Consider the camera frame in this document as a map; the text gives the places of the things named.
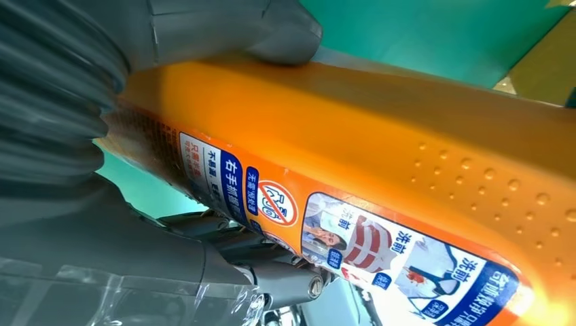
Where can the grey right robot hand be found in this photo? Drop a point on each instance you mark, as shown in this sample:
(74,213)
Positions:
(112,256)

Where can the yellow film wrapped cardboard box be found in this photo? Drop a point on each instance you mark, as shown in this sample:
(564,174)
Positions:
(544,67)

